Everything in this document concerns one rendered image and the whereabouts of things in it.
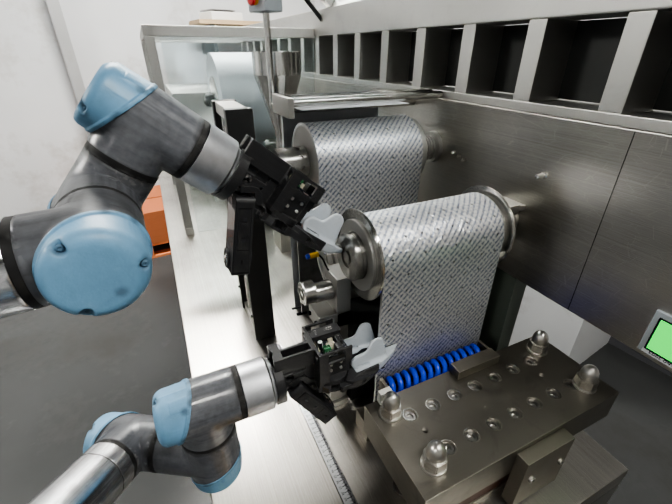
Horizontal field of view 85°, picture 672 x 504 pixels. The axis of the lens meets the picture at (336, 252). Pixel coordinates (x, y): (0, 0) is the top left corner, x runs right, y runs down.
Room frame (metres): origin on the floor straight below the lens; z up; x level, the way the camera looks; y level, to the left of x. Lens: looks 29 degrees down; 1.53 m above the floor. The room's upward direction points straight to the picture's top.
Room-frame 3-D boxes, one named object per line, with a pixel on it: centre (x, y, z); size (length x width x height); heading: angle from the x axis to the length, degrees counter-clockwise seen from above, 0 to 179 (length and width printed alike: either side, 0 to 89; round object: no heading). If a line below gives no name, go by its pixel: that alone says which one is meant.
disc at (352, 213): (0.51, -0.04, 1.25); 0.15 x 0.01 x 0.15; 25
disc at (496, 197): (0.62, -0.27, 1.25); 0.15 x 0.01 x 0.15; 25
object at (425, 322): (0.51, -0.18, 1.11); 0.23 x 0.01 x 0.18; 115
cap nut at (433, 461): (0.31, -0.14, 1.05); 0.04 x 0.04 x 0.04
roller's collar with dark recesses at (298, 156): (0.72, 0.09, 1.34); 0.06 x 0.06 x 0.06; 25
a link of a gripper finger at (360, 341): (0.47, -0.05, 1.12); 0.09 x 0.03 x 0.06; 116
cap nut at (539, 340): (0.53, -0.38, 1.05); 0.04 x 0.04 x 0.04
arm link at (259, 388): (0.37, 0.11, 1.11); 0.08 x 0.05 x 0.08; 25
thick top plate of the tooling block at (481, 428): (0.41, -0.26, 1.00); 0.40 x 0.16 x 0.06; 115
